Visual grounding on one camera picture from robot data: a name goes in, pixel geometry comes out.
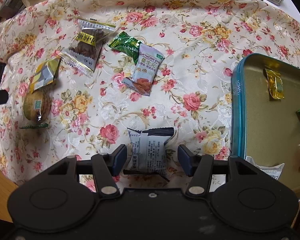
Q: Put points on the round cake clear packet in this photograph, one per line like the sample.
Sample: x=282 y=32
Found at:
x=36 y=108

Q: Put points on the clear brown nut packet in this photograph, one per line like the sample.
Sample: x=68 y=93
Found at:
x=85 y=49

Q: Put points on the floral tablecloth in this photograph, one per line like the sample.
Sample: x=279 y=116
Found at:
x=81 y=73

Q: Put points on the small green candy wrapper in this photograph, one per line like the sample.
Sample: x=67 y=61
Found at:
x=126 y=44

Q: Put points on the white black snack packet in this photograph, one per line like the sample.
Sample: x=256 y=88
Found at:
x=148 y=151

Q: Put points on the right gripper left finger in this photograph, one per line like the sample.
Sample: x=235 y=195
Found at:
x=119 y=159

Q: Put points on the yellow silver snack packet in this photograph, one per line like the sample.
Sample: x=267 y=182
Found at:
x=45 y=74

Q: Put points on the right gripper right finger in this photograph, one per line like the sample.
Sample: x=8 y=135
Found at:
x=185 y=159

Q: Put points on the white hawthorn stick packet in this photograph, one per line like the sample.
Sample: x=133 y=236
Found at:
x=145 y=70

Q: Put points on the gold green candy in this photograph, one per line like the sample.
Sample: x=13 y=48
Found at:
x=275 y=84

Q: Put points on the empty gold tin tray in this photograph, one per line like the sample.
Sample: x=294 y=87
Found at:
x=265 y=129

